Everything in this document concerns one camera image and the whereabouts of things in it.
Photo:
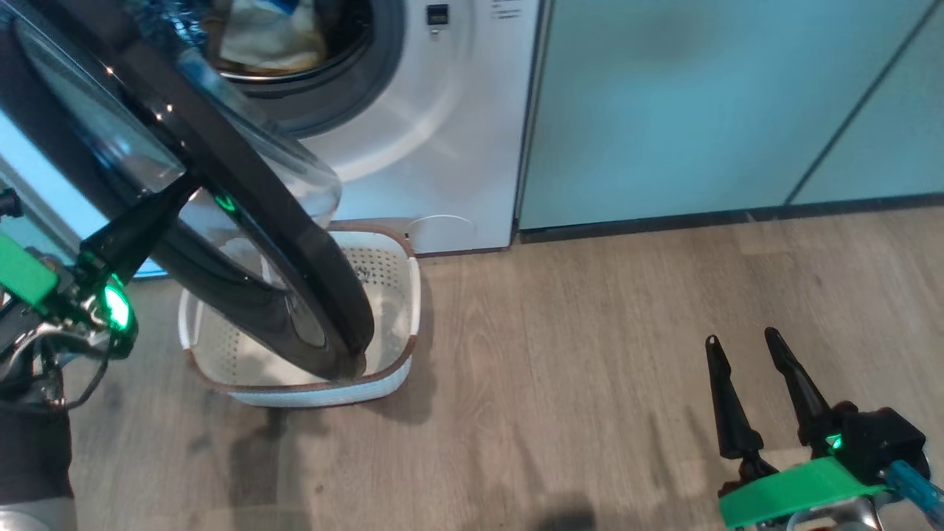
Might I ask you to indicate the black round glass washer door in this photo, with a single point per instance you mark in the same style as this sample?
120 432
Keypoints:
243 192

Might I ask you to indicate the black door latch socket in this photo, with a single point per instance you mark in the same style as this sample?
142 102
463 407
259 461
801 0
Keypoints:
437 16

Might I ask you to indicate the dark grey cabinet plinth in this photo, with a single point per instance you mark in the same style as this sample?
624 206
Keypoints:
664 225

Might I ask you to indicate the cream perforated laundry basket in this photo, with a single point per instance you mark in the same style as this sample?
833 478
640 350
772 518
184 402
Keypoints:
391 295

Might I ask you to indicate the narrow pale green cabinet door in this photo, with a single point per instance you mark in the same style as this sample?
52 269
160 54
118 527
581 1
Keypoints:
892 133

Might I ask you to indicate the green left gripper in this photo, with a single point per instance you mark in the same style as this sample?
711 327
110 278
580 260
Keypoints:
26 276

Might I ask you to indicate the pale green cabinet side panel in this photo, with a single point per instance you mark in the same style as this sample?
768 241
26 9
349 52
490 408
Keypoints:
37 192

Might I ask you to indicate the white washing machine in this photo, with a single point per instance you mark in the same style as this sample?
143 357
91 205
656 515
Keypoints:
442 133

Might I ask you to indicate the grey rubber door gasket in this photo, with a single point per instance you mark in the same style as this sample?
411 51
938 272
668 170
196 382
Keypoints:
369 66

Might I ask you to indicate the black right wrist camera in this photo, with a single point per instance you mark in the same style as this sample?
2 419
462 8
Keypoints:
881 439

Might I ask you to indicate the pale yellow bear print garment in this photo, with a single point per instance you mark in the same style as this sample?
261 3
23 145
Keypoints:
265 44

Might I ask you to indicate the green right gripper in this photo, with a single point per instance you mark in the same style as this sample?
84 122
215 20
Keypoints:
789 494

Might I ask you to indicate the blue garment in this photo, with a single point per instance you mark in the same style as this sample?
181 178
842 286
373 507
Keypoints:
284 6

